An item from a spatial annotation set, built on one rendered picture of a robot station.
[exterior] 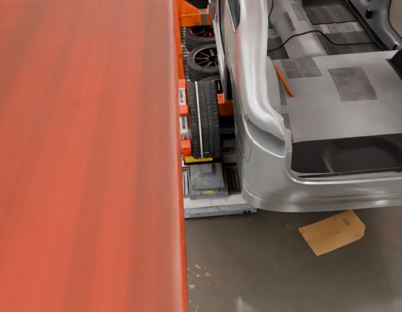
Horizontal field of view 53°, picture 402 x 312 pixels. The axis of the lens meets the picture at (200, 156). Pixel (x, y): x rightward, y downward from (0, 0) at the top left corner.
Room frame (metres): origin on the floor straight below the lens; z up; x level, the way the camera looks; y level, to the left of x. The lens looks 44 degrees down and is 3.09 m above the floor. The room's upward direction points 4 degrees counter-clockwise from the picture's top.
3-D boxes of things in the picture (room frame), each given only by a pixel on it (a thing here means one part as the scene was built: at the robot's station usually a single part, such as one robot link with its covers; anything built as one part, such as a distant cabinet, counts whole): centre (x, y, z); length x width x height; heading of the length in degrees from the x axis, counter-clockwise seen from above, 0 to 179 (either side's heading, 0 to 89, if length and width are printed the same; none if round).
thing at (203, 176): (2.71, -0.05, 0.32); 0.40 x 0.30 x 0.28; 1
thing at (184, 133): (2.71, 0.12, 0.85); 0.54 x 0.07 x 0.54; 1
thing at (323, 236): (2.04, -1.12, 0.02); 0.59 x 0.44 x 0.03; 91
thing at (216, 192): (2.72, -0.05, 0.13); 0.50 x 0.36 x 0.10; 1
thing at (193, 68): (4.30, -0.24, 0.39); 0.66 x 0.66 x 0.24
